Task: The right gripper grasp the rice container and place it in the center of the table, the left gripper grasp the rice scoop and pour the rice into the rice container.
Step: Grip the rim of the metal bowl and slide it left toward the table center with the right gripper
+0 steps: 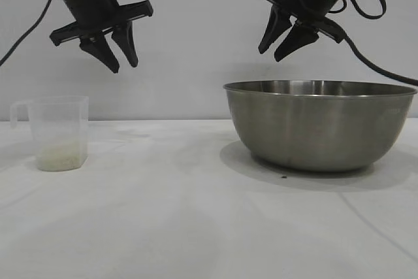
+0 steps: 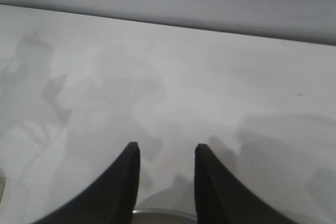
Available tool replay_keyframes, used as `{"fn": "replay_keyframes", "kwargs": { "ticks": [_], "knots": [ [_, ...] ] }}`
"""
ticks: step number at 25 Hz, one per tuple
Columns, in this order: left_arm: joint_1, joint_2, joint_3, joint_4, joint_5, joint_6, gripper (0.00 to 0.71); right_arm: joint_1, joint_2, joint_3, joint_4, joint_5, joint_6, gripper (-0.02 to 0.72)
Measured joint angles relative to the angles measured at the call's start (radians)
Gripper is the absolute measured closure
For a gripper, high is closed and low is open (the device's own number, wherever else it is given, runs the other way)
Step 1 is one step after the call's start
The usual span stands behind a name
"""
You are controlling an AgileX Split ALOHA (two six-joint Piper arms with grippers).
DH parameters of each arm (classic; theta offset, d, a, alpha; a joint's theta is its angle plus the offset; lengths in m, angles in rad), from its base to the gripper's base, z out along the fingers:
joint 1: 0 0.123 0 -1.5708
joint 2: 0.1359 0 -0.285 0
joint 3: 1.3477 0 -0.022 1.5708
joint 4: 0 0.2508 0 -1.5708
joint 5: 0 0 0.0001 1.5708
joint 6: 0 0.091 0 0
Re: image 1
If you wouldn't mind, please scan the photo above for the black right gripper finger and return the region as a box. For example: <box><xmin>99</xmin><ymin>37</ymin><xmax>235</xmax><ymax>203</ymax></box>
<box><xmin>274</xmin><ymin>20</ymin><xmax>319</xmax><ymax>63</ymax></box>
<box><xmin>257</xmin><ymin>6</ymin><xmax>293</xmax><ymax>54</ymax></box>

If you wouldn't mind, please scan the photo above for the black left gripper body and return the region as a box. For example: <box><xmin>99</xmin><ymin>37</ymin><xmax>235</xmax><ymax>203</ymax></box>
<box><xmin>49</xmin><ymin>0</ymin><xmax>154</xmax><ymax>47</ymax></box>

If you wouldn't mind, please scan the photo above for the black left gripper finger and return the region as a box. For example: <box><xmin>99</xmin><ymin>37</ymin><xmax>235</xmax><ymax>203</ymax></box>
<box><xmin>110</xmin><ymin>22</ymin><xmax>139</xmax><ymax>68</ymax></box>
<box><xmin>79</xmin><ymin>34</ymin><xmax>121</xmax><ymax>74</ymax></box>

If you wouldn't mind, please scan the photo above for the translucent plastic measuring cup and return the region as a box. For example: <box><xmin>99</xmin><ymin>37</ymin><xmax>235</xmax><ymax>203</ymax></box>
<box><xmin>9</xmin><ymin>95</ymin><xmax>90</xmax><ymax>172</ymax></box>

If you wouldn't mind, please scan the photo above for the stainless steel mixing bowl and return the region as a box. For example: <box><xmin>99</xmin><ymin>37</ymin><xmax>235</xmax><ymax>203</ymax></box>
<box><xmin>223</xmin><ymin>79</ymin><xmax>418</xmax><ymax>173</ymax></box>

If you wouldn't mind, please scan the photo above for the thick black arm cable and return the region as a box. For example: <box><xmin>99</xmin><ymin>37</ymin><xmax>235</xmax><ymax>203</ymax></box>
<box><xmin>0</xmin><ymin>0</ymin><xmax>57</xmax><ymax>67</ymax></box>
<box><xmin>341</xmin><ymin>32</ymin><xmax>418</xmax><ymax>86</ymax></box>

